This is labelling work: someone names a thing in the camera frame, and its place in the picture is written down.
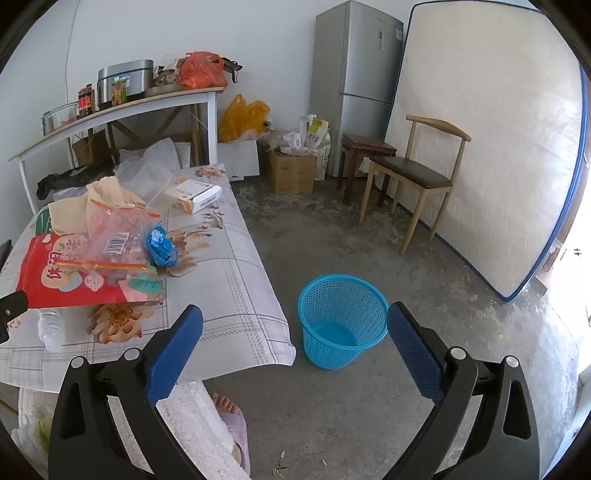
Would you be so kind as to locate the wooden chair dark seat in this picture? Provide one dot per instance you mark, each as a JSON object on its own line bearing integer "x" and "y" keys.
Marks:
{"x": 420, "y": 177}

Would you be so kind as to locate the blue plastic waste basket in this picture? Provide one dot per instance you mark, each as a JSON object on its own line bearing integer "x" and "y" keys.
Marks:
{"x": 342, "y": 316}

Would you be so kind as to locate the white cardboard box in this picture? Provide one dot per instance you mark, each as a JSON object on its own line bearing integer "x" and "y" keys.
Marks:
{"x": 240, "y": 159}

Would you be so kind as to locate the beige paper napkin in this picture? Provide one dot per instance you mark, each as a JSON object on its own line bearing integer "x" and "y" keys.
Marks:
{"x": 69, "y": 215}

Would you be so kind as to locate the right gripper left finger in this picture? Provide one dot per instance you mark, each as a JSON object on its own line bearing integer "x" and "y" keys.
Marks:
{"x": 84, "y": 441}

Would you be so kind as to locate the dark wooden stool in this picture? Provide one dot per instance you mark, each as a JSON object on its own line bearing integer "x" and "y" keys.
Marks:
{"x": 355, "y": 148}

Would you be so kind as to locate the person's foot in slipper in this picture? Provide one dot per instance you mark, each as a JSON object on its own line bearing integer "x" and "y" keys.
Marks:
{"x": 234, "y": 420}

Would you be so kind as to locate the red sauce jar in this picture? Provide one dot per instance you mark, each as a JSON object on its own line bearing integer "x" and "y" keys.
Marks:
{"x": 85, "y": 101}

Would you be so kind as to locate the clear plastic bottle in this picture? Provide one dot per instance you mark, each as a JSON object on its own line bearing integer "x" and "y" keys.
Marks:
{"x": 51, "y": 329}

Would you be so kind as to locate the white side table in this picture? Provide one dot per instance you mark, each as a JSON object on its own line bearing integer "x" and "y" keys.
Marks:
{"x": 183, "y": 98}

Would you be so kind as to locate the glass bowl on shelf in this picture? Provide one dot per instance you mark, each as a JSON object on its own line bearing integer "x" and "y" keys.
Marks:
{"x": 58, "y": 117}

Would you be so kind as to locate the silver refrigerator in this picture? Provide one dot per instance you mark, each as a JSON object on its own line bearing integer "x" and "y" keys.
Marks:
{"x": 358, "y": 53}

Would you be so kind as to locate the orange plastic bag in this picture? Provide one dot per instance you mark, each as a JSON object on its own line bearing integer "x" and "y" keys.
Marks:
{"x": 202, "y": 70}

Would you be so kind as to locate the white sack under table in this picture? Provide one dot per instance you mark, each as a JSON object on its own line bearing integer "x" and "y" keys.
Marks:
{"x": 165, "y": 153}

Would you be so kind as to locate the silver rice cooker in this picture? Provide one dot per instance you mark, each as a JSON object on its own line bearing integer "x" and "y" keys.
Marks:
{"x": 135, "y": 76}

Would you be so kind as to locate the yellow plastic bag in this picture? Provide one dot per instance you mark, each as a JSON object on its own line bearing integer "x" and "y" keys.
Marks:
{"x": 243, "y": 121}

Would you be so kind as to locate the cardboard box on floor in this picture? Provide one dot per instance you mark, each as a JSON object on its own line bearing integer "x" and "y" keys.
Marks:
{"x": 291, "y": 174}

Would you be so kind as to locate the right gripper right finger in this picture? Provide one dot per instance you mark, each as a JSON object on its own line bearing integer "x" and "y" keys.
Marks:
{"x": 503, "y": 442}

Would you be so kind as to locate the clear zip bag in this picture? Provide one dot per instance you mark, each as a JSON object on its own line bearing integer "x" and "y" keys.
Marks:
{"x": 114, "y": 240}

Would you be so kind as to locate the white orange medicine box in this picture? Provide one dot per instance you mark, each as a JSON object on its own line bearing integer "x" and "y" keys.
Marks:
{"x": 192, "y": 196}

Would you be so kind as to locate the blue wrapper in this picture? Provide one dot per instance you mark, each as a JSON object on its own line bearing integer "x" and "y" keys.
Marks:
{"x": 159, "y": 248}

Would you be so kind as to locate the white mattress with blue edge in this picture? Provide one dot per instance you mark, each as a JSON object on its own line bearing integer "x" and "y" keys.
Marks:
{"x": 492, "y": 94}

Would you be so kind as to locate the white bags on box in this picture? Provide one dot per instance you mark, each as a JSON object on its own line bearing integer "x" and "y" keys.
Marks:
{"x": 310, "y": 139}

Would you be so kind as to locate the clear plastic bag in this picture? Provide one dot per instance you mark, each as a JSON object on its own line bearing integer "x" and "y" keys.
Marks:
{"x": 149, "y": 181}

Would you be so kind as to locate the floral tablecloth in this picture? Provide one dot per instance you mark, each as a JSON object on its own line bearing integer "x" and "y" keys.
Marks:
{"x": 244, "y": 325}

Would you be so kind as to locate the red snack bag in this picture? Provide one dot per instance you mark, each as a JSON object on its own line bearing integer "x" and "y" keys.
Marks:
{"x": 48, "y": 282}

